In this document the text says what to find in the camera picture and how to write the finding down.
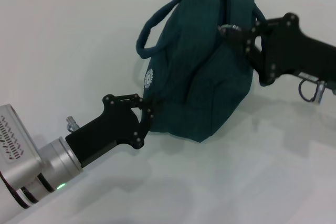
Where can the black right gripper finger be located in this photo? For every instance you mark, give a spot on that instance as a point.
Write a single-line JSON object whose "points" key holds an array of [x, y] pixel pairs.
{"points": [[244, 36], [258, 56]]}

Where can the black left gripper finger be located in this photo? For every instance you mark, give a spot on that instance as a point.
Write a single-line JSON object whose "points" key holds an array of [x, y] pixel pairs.
{"points": [[136, 100], [149, 121]]}

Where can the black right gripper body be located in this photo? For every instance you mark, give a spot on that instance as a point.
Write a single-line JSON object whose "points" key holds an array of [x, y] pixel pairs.
{"points": [[294, 48]]}

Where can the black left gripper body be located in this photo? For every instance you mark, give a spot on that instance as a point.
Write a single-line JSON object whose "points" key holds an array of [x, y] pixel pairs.
{"points": [[110, 129]]}

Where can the dark teal zipper bag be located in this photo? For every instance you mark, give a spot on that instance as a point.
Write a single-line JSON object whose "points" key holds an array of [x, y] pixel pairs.
{"points": [[197, 77]]}

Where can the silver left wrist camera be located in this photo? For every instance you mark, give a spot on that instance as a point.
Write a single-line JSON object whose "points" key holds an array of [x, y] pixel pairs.
{"points": [[15, 145]]}

